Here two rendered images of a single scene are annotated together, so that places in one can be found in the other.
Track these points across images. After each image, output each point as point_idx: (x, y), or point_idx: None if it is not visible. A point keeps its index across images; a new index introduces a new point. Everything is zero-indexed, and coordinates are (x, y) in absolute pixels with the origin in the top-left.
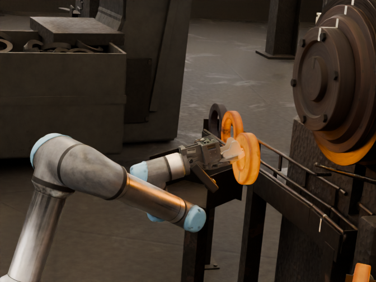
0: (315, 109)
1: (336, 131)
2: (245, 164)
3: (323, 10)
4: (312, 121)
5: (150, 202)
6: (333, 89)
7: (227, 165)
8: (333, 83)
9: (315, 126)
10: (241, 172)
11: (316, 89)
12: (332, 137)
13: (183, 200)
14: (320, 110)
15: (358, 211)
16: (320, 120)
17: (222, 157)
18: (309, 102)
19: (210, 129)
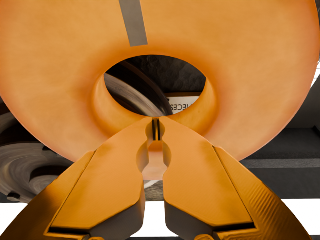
0: (40, 158)
1: (2, 127)
2: (68, 112)
3: (148, 185)
4: (22, 153)
5: None
6: (4, 186)
7: (4, 231)
8: (10, 190)
9: (5, 151)
10: (102, 50)
11: (37, 185)
12: (5, 117)
13: None
14: (24, 161)
15: None
16: (1, 159)
17: (186, 224)
18: (65, 162)
19: None
